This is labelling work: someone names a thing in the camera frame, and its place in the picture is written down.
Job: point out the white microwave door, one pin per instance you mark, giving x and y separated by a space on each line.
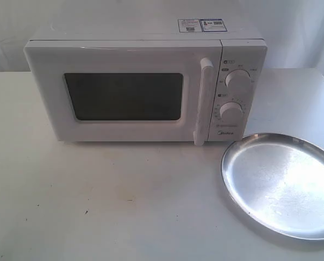
127 90

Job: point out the white microwave oven body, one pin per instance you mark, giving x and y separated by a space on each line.
242 48

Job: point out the lower white control knob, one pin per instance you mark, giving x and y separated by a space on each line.
231 112

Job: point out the white control knob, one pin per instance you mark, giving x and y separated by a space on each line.
231 112
238 80

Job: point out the upper white control knob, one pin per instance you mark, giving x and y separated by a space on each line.
238 80

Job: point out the blue white warning sticker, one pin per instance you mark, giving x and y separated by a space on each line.
206 25

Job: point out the round silver metal tray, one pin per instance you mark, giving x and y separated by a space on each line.
278 181

